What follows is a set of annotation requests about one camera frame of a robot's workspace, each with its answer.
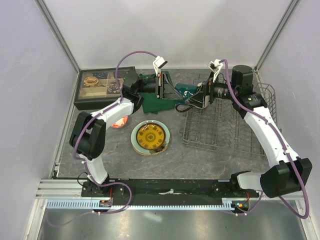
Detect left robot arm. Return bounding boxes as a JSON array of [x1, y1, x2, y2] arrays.
[[69, 70, 184, 197]]

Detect yellow small plate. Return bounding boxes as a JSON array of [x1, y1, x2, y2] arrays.
[[136, 123, 166, 150]]

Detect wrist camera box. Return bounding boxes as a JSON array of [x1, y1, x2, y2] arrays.
[[207, 59, 223, 83], [152, 55, 168, 77]]

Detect black compartment box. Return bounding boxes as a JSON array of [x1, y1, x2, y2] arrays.
[[73, 66, 135, 111]]

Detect beige bird pattern plate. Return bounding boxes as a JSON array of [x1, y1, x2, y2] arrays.
[[131, 141, 169, 156]]

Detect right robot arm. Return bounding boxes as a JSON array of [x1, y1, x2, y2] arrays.
[[178, 60, 312, 199]]

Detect grey wire dish rack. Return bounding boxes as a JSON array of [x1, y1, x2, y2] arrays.
[[182, 99, 266, 158]]

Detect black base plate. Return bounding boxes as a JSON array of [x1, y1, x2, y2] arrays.
[[81, 178, 259, 207]]

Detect white orange patterned bowl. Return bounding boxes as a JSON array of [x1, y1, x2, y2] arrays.
[[111, 116, 129, 129]]

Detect green folded t-shirt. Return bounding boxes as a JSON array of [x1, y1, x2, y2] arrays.
[[138, 73, 175, 114]]

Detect dark green mug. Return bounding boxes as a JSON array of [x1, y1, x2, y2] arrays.
[[175, 82, 198, 113]]

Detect blue white cable duct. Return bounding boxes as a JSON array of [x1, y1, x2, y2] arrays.
[[46, 199, 235, 211]]

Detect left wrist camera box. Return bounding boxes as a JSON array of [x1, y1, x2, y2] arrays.
[[152, 55, 168, 77]]

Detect beige ceramic cup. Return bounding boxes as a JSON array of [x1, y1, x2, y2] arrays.
[[202, 95, 210, 109]]

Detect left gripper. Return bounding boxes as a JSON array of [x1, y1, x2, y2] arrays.
[[136, 73, 184, 100]]

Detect gold bracelet coil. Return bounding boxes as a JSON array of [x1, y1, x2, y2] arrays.
[[83, 76, 100, 88]]

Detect light green flower plate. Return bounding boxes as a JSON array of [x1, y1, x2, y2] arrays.
[[130, 120, 171, 156]]

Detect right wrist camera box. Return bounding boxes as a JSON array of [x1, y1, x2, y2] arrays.
[[207, 59, 223, 83]]

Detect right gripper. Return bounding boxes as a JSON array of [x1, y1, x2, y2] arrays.
[[185, 70, 239, 109]]

